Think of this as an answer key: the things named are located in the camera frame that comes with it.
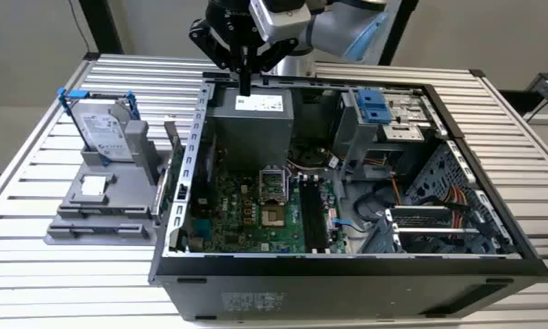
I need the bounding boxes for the thin metal locking lever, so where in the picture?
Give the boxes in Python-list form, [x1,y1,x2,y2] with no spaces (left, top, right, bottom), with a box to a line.
[282,170,293,204]

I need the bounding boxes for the silver drive bay cage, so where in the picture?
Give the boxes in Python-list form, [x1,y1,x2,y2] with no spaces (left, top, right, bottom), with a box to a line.
[332,87,449,181]

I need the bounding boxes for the metal socket cover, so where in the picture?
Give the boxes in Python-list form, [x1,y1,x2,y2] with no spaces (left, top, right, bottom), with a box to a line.
[258,164,288,205]

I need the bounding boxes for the grey disk bay cage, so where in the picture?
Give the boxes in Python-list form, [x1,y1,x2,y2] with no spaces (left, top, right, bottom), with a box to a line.
[358,204,517,255]

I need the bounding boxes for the black looped cable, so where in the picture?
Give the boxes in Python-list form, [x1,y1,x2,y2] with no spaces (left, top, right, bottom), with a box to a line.
[352,188,396,229]

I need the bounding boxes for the CPU socket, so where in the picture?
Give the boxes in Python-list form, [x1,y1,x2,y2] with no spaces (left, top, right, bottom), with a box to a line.
[259,204,288,229]

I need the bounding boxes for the black round fan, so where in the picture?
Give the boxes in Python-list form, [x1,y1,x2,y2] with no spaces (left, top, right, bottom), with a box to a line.
[298,145,332,167]

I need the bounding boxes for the black frame post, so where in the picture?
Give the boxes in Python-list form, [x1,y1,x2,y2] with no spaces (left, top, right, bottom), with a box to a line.
[79,0,125,56]
[377,0,420,66]

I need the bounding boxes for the white purple wire bundle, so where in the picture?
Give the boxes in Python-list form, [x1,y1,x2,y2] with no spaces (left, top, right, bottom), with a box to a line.
[285,158,330,173]

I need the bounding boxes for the silver disk in blue carrier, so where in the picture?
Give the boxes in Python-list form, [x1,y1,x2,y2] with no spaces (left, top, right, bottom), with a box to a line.
[55,87,141,166]

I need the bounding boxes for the grey power supply unit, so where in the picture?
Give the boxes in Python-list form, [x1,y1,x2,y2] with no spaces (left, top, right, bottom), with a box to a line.
[206,86,296,172]

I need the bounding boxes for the orange yellow wire bundle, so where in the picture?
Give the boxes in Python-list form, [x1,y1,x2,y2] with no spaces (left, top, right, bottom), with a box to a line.
[441,186,470,230]

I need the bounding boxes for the blue expansion slot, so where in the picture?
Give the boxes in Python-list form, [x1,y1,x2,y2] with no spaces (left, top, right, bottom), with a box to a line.
[191,219,211,239]

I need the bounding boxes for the blue drive latch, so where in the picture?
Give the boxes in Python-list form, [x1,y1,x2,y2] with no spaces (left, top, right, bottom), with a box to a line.
[356,88,389,124]

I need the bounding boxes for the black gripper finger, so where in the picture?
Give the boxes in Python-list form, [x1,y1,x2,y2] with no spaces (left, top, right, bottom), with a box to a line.
[243,38,300,97]
[186,19,246,97]

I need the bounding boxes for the grey parts rack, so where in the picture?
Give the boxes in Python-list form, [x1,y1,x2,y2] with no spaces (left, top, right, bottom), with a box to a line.
[42,119,177,246]

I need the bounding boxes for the green graphics card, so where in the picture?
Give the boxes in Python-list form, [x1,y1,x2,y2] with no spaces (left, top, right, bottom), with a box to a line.
[150,119,186,226]

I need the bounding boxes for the black PC case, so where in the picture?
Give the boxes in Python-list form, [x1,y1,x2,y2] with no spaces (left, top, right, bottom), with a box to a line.
[146,70,548,322]

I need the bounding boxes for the green motherboard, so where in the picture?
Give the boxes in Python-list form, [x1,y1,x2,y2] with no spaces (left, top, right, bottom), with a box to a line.
[189,173,348,254]

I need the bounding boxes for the aluminium side table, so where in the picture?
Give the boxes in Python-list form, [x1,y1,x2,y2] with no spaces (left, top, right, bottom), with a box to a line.
[522,72,548,126]

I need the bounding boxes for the silver CPU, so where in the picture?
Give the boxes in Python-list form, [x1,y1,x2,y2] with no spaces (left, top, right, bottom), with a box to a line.
[79,176,109,195]

